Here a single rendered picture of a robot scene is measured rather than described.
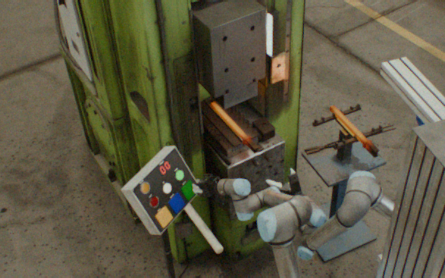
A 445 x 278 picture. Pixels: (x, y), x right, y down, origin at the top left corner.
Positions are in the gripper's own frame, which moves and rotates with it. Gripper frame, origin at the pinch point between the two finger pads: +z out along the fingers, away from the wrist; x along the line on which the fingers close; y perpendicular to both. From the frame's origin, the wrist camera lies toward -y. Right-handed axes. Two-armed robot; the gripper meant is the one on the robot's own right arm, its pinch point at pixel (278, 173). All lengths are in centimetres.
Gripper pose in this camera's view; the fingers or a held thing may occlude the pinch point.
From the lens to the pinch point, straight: 308.0
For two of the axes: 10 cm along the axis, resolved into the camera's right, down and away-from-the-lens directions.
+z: -5.1, -5.7, 6.4
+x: 8.6, -3.8, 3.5
